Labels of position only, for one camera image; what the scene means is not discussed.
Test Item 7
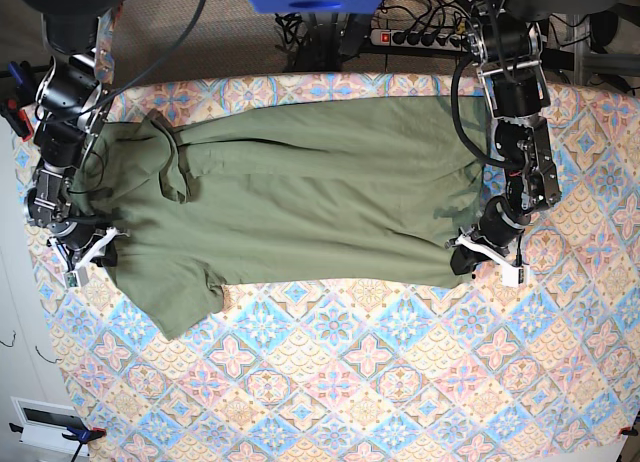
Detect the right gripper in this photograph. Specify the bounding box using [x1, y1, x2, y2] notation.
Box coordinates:
[47, 221, 130, 273]

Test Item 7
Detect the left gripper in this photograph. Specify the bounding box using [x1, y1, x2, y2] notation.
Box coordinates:
[445, 196, 530, 276]

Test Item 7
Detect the olive green t-shirt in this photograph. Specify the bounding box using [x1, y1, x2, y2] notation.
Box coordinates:
[73, 97, 483, 339]

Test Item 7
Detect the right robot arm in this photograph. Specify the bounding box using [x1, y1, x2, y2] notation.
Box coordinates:
[22, 0, 124, 278]

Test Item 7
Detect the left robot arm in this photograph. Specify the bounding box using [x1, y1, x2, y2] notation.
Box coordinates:
[447, 0, 618, 283]

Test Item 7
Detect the red black clamp upper left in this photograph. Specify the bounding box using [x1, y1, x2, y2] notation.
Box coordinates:
[1, 99, 33, 141]

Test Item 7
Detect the blue clamp lower left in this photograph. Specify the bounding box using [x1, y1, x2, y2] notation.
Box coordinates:
[9, 423, 106, 452]

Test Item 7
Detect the patterned tablecloth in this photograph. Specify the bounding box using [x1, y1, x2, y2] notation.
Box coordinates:
[26, 84, 639, 461]

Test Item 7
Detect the red clamp lower right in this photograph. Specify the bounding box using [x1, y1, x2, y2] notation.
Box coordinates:
[619, 426, 639, 437]

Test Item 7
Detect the white power strip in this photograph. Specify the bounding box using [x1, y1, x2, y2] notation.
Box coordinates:
[369, 29, 465, 51]

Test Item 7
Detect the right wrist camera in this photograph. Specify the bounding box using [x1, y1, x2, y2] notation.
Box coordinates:
[64, 267, 89, 289]

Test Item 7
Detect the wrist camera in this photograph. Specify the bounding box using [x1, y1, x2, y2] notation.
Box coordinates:
[500, 264, 530, 288]
[64, 267, 89, 289]

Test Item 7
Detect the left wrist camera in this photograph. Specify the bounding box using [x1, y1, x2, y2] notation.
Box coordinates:
[500, 264, 530, 288]

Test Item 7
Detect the white wall outlet box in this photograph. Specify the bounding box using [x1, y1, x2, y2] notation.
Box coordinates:
[9, 396, 85, 456]

